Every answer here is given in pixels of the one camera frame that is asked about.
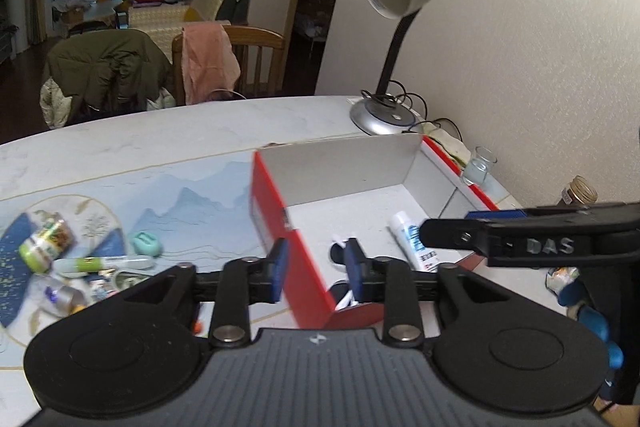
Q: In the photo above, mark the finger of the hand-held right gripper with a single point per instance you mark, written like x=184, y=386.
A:
x=492, y=214
x=540, y=239

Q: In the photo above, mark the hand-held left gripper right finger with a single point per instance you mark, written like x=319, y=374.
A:
x=354, y=268

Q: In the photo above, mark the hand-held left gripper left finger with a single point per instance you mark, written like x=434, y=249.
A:
x=281, y=268

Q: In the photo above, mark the white tube with blue label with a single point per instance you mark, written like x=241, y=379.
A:
x=411, y=237

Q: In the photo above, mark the red cardboard box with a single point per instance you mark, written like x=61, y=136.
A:
x=350, y=167

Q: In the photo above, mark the person's right hand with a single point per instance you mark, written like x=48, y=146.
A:
x=597, y=324

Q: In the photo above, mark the small white printed packet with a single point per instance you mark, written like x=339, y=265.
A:
x=562, y=279

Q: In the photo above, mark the clear glass cup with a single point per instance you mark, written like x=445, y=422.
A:
x=478, y=167

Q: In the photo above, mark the jar with brown lid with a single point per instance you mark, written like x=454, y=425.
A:
x=580, y=192

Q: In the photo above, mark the white and green cloth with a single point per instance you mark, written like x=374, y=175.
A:
x=450, y=148

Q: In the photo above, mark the mint green plastic case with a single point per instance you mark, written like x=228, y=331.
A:
x=145, y=243

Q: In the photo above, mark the round metal tin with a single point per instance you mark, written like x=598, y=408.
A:
x=131, y=279

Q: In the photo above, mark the white and green tube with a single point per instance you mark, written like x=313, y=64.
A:
x=100, y=264

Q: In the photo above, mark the pink cloth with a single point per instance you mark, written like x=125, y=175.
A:
x=207, y=57

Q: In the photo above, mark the wooden chair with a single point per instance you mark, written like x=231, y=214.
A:
x=257, y=42

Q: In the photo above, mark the colourful printed small can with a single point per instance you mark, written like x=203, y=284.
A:
x=47, y=244

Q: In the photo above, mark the olive green jacket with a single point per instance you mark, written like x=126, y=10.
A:
x=105, y=67

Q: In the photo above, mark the yellow checked cloth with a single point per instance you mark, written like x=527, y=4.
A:
x=160, y=19

